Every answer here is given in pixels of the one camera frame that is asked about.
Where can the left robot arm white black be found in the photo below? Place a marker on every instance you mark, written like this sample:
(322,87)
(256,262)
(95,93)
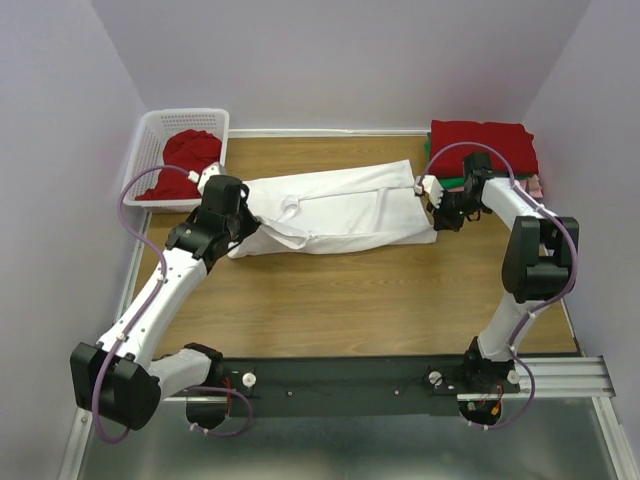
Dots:
(118,377)

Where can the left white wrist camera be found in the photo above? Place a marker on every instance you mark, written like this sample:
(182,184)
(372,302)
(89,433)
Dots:
(201,179)

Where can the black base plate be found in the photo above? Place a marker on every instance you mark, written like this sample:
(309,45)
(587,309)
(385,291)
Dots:
(343,387)

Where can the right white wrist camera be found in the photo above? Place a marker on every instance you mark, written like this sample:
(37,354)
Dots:
(429,186)

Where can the aluminium frame rail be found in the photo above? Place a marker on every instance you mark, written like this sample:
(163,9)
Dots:
(394,301)

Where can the white plastic laundry basket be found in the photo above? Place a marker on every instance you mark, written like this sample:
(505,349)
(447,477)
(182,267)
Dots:
(154,130)

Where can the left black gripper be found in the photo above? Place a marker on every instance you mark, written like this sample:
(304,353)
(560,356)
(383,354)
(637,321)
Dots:
(251,224)

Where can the white t-shirt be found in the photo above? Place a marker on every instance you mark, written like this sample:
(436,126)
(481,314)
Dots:
(336,212)

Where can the folded green t-shirt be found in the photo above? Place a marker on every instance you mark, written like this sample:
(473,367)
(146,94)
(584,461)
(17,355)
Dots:
(454,183)

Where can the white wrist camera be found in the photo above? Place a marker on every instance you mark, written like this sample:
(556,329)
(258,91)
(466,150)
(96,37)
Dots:
(429,186)
(201,179)

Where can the folded dark red t-shirt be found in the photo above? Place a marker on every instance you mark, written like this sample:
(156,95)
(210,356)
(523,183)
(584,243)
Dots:
(511,140)

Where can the crumpled dark red t-shirt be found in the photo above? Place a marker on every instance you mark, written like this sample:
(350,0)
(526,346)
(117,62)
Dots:
(190,150)

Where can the folded pink t-shirt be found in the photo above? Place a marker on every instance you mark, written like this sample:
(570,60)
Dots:
(532,186)

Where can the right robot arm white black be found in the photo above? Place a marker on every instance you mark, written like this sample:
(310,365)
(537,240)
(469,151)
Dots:
(539,266)

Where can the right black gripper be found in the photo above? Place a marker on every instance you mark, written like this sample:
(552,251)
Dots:
(441,221)

